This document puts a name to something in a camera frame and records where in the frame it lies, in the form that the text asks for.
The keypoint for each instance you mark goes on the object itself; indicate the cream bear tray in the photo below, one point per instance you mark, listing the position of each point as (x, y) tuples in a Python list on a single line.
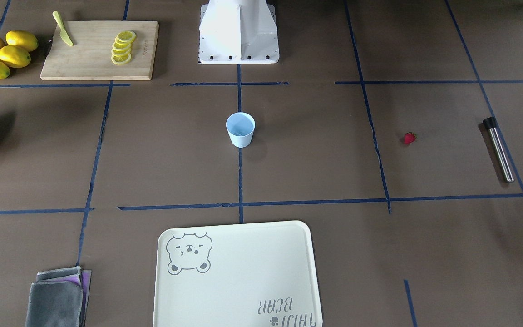
[(243, 275)]

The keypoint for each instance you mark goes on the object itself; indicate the grey folded cloth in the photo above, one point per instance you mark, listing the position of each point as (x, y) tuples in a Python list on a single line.
[(59, 298)]

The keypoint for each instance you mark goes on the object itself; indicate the steel muddler black tip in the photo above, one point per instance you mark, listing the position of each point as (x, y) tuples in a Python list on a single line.
[(496, 139)]

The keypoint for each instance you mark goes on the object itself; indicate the bamboo cutting board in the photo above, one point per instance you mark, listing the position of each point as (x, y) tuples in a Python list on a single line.
[(90, 56)]

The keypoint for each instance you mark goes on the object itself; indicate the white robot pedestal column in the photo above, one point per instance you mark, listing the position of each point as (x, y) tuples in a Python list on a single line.
[(238, 32)]

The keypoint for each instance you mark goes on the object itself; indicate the lemon slices row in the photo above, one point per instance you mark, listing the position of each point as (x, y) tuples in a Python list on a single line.
[(121, 51)]

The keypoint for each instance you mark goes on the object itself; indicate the yellow-green plastic knife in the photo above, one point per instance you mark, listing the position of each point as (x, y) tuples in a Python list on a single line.
[(62, 28)]

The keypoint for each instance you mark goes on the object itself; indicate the red strawberry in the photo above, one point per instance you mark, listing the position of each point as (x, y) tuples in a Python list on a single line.
[(409, 138)]

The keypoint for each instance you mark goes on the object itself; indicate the light blue cup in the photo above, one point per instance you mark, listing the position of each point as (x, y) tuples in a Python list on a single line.
[(240, 127)]

